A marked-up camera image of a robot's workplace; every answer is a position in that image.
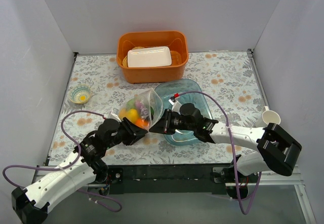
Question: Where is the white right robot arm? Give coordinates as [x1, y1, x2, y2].
[149, 103, 302, 182]

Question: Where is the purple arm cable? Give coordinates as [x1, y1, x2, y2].
[2, 110, 123, 212]
[171, 91, 262, 215]

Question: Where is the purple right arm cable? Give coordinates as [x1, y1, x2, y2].
[171, 91, 262, 215]

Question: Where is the clear zip top bag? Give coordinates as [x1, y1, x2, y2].
[118, 89, 163, 130]

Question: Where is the green custard apple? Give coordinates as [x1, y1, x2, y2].
[126, 99, 135, 110]

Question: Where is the yellow peach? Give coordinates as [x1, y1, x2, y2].
[118, 108, 127, 120]

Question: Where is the orange tangerine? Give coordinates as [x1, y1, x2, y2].
[135, 118, 149, 130]

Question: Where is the white plastic cup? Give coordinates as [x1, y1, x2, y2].
[255, 106, 281, 127]

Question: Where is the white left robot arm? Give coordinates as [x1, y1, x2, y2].
[12, 118, 147, 223]

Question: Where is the orange plastic basket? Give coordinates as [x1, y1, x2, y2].
[116, 30, 189, 84]

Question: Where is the purple eggplant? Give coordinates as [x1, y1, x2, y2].
[135, 101, 149, 119]

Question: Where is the yellow lemon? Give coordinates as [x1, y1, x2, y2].
[126, 108, 139, 122]

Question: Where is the clear blue plastic tray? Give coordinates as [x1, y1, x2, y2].
[155, 79, 213, 146]

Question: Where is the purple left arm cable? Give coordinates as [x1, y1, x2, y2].
[2, 110, 123, 212]

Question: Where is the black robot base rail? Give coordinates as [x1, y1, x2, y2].
[86, 163, 264, 197]

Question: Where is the yellow plate in basket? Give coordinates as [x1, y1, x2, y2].
[122, 47, 143, 67]

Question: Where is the small patterned bowl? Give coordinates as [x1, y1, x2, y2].
[68, 85, 92, 104]

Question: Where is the white rectangular dish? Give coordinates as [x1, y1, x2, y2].
[126, 46, 172, 68]

